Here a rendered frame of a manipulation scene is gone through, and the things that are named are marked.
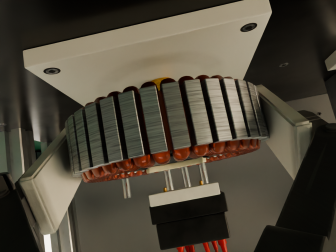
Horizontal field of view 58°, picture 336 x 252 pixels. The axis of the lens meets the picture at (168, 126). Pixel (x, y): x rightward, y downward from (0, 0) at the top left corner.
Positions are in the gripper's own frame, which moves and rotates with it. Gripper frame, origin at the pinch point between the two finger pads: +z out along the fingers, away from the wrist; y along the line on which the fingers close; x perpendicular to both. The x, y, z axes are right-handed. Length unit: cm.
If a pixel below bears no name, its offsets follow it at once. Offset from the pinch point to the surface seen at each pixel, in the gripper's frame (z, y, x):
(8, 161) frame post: 14.8, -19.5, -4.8
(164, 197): 5.6, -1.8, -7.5
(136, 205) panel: 24.6, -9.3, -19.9
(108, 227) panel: 23.3, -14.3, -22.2
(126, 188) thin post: 10.5, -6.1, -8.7
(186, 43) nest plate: 3.2, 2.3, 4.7
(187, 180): 16.4, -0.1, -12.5
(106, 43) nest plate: 2.1, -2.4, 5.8
